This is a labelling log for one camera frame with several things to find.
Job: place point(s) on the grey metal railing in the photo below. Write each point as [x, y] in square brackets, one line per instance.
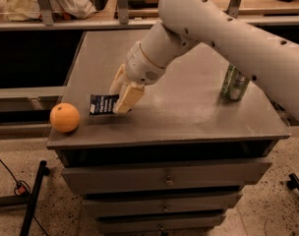
[250, 11]

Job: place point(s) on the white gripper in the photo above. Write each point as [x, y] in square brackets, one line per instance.
[141, 66]

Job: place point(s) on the black stand foot right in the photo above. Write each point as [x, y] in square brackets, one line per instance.
[293, 182]

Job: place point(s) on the black stand leg left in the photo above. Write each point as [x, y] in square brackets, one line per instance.
[24, 195]

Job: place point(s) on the white cloth bundle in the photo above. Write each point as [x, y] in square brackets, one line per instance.
[29, 10]

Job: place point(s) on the orange fruit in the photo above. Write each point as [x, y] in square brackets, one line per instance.
[64, 117]

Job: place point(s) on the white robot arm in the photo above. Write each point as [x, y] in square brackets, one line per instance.
[268, 60]

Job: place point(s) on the blue rxbar blueberry wrapper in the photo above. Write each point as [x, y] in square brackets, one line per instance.
[102, 104]

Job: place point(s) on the grey drawer cabinet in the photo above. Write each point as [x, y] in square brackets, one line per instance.
[180, 158]

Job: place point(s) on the green soda can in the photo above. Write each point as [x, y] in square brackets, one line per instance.
[234, 84]

